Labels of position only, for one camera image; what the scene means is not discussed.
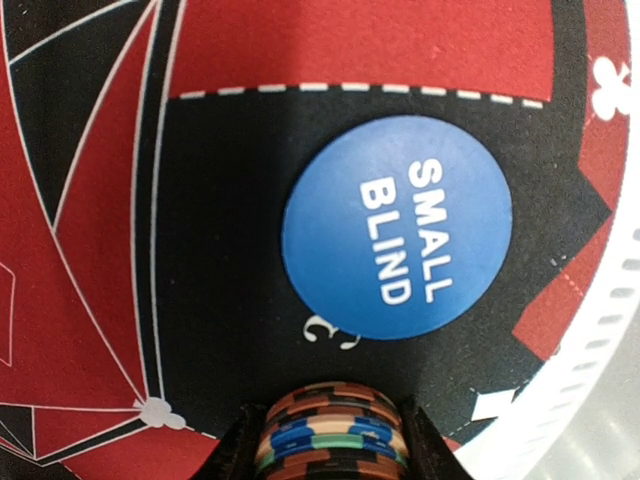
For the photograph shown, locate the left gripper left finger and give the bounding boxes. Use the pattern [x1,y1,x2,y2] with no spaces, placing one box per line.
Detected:
[197,403,267,480]

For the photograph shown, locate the stack of poker chips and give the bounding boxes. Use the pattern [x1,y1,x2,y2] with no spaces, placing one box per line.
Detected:
[254,381,410,480]

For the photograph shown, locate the blue small blind button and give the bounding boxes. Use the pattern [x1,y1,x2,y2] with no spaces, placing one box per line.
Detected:
[282,115,513,340]

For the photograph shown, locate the round red black poker mat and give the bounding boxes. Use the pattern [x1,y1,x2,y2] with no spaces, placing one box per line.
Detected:
[1,1,639,479]

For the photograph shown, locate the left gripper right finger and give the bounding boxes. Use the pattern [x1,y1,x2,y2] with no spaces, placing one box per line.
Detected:
[399,396,473,480]

